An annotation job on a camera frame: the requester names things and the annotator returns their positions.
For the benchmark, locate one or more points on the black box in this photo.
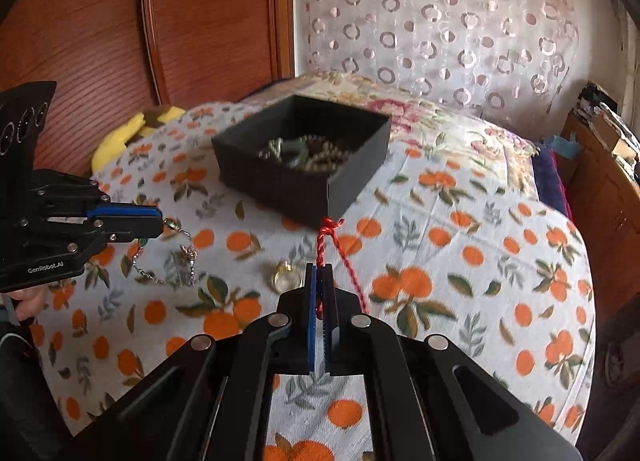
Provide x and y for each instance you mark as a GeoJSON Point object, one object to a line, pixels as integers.
{"type": "Point", "coordinates": [280, 186]}

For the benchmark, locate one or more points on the cardboard box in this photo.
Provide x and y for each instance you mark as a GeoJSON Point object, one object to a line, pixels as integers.
{"type": "Point", "coordinates": [612, 133]}

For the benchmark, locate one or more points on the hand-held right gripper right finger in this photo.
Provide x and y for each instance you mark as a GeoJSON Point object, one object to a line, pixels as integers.
{"type": "Point", "coordinates": [326, 301]}

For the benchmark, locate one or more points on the floral bedsheet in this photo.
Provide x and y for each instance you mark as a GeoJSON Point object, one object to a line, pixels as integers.
{"type": "Point", "coordinates": [450, 126]}

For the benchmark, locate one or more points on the wooden side cabinet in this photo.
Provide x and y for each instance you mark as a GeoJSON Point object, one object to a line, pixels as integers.
{"type": "Point", "coordinates": [605, 201]}

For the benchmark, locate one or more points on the person's left hand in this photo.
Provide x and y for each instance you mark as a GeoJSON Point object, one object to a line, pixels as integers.
{"type": "Point", "coordinates": [31, 299]}

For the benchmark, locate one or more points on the wooden slatted wardrobe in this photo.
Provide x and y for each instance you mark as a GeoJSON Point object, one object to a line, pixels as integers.
{"type": "Point", "coordinates": [150, 41]}

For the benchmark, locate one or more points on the circle pattern sheer curtain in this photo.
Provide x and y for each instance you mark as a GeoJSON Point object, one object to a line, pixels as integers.
{"type": "Point", "coordinates": [440, 21]}

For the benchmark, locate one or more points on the green jade bangle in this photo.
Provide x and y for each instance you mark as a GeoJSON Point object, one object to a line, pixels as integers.
{"type": "Point", "coordinates": [300, 153]}

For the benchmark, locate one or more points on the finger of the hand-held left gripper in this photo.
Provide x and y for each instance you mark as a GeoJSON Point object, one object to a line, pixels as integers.
{"type": "Point", "coordinates": [137, 231]}
{"type": "Point", "coordinates": [130, 212]}

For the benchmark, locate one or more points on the yellow plush toy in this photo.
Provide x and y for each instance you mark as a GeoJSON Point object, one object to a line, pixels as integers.
{"type": "Point", "coordinates": [120, 133]}

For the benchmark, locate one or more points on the person's left forearm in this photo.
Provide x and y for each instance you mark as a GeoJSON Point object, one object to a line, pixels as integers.
{"type": "Point", "coordinates": [20, 381]}

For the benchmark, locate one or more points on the pile of folded clothes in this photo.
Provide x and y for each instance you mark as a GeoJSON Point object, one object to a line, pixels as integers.
{"type": "Point", "coordinates": [597, 98]}

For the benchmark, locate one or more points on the orange fruit print cloth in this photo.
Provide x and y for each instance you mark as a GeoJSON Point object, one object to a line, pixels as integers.
{"type": "Point", "coordinates": [450, 281]}

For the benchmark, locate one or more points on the teal bag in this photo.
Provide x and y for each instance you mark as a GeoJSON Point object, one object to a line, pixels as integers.
{"type": "Point", "coordinates": [560, 145]}

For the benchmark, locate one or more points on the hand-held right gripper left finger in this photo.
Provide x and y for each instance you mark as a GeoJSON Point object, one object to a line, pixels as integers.
{"type": "Point", "coordinates": [312, 301]}

